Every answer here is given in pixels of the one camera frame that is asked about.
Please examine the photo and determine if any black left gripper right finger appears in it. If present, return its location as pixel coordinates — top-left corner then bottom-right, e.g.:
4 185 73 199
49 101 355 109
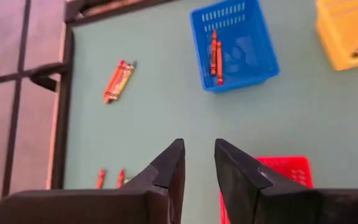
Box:
214 138 358 224

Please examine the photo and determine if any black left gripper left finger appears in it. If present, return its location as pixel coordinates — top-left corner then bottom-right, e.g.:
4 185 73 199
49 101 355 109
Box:
0 138 186 224

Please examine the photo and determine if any red crayon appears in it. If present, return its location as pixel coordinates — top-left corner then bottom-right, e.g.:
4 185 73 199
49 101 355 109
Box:
116 169 126 190
96 169 107 190

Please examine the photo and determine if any red plastic basket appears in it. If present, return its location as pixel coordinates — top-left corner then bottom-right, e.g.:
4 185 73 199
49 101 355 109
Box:
219 155 315 224

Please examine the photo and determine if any black table-edge clamp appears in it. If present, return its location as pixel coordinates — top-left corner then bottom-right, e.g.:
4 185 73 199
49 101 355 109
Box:
29 62 68 93

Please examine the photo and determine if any blue plastic basket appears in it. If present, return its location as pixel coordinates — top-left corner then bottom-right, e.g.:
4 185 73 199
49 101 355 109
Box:
190 0 281 93

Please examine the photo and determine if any yellow plastic basket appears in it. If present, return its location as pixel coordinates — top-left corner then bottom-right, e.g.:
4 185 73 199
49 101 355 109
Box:
314 0 358 72

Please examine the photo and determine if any black table frame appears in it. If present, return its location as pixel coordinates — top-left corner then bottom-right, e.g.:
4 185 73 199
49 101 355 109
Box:
50 0 175 190

